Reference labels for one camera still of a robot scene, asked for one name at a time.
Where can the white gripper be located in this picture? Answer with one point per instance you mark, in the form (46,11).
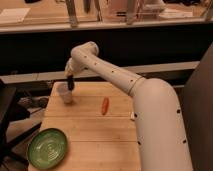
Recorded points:
(72,68)

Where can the white eraser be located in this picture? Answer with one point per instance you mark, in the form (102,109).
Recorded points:
(132,117)

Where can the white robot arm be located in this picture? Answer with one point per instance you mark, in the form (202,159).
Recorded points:
(160,130)

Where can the white ceramic cup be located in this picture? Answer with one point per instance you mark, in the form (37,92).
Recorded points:
(64,93)

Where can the orange carrot toy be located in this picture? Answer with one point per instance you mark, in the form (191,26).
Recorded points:
(105,106)

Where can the black office chair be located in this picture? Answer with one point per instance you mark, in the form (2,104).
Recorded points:
(11,111)

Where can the green glass plate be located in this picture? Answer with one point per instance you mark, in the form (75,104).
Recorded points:
(47,149)

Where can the white paper sheet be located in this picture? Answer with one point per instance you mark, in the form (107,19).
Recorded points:
(13,15)

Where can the metal frame post left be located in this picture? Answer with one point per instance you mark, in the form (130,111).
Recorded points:
(72,13)

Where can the metal frame post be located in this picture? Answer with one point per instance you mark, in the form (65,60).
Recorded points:
(72,13)
(130,11)

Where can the metal frame post right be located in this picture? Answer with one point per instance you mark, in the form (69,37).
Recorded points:
(130,11)

